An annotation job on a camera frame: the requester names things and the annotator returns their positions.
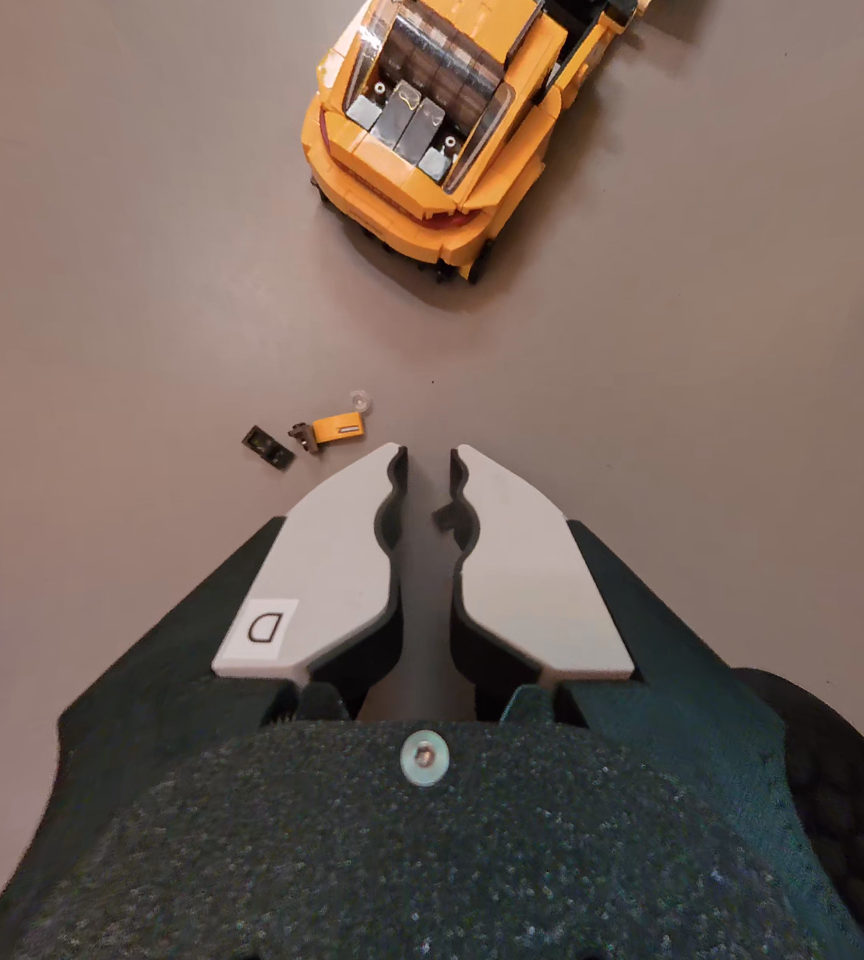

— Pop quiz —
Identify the large pile of toy bricks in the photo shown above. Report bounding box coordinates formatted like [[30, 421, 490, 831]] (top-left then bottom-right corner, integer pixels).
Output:
[[240, 388, 374, 474]]

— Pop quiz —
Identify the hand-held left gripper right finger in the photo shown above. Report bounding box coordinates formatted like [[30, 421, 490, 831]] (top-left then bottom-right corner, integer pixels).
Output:
[[448, 444, 637, 714]]

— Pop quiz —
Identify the yellow toy brick car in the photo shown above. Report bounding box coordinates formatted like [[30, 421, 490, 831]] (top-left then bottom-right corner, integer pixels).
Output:
[[299, 0, 659, 288]]

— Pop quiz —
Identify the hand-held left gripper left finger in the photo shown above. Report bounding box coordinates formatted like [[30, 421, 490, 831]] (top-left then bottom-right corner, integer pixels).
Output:
[[210, 442, 409, 714]]

